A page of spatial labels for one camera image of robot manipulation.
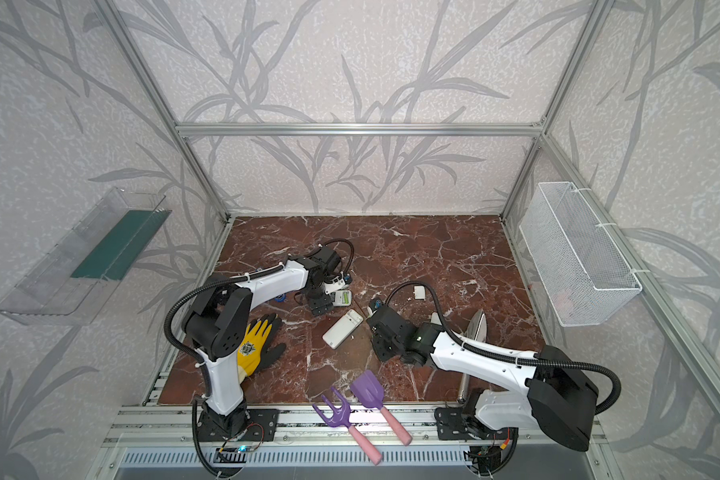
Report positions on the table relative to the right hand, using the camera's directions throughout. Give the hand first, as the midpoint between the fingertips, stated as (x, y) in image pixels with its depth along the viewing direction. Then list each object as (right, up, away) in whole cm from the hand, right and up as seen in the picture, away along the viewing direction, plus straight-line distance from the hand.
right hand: (378, 329), depth 83 cm
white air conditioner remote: (-11, -2, +8) cm, 13 cm away
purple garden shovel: (-2, -15, -4) cm, 16 cm away
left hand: (-19, +10, +14) cm, 25 cm away
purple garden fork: (-10, -20, -8) cm, 24 cm away
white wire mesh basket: (+43, +18, -22) cm, 51 cm away
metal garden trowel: (+30, -2, +6) cm, 30 cm away
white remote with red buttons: (-12, +6, +13) cm, 19 cm away
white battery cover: (+14, +7, +16) cm, 22 cm away
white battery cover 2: (+18, 0, +10) cm, 21 cm away
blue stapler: (-21, +12, -20) cm, 31 cm away
